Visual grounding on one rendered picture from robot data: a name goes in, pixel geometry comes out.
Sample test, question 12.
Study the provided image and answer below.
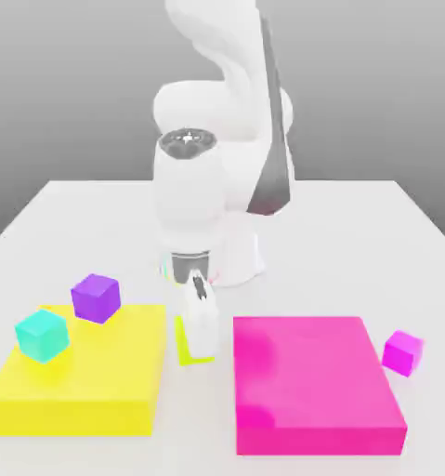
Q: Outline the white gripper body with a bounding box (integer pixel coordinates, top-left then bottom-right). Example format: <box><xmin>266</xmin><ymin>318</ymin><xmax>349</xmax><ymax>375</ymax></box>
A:
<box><xmin>181</xmin><ymin>275</ymin><xmax>220</xmax><ymax>359</ymax></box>

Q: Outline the small yellow-green cube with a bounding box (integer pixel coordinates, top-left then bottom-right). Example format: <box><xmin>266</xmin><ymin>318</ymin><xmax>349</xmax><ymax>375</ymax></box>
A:
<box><xmin>174</xmin><ymin>314</ymin><xmax>216</xmax><ymax>367</ymax></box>

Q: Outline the small purple cube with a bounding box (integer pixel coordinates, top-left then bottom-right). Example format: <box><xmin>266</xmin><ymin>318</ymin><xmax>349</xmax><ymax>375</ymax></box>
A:
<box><xmin>70</xmin><ymin>273</ymin><xmax>122</xmax><ymax>325</ymax></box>

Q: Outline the small turquoise cube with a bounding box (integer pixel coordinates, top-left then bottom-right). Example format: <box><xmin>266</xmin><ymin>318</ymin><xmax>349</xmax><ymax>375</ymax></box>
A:
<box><xmin>14</xmin><ymin>309</ymin><xmax>71</xmax><ymax>364</ymax></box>

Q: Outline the small magenta cube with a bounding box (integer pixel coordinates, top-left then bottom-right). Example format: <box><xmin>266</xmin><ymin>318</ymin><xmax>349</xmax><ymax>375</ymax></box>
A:
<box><xmin>381</xmin><ymin>329</ymin><xmax>425</xmax><ymax>378</ymax></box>

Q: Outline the large pink box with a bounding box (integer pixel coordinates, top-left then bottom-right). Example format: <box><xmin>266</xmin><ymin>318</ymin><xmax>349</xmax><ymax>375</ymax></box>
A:
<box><xmin>232</xmin><ymin>315</ymin><xmax>409</xmax><ymax>457</ymax></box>

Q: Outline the large yellow box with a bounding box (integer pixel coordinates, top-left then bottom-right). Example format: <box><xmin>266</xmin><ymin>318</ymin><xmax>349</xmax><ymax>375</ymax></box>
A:
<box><xmin>0</xmin><ymin>303</ymin><xmax>167</xmax><ymax>438</ymax></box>

